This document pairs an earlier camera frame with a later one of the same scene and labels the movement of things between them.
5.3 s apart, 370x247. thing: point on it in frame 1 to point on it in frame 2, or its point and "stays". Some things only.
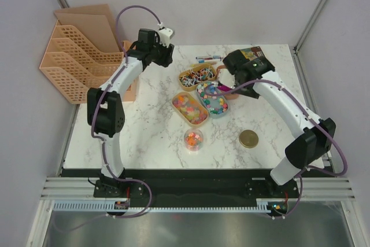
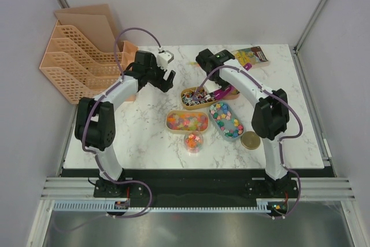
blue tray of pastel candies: [215, 106] to [225, 121]
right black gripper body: [245, 91] to [221, 83]
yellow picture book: [253, 52] stays
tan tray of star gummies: [191, 111] to [187, 121]
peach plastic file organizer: [84, 49] stays
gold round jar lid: [248, 138] stays
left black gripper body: [161, 54] to [156, 76]
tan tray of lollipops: [189, 78] to [195, 98]
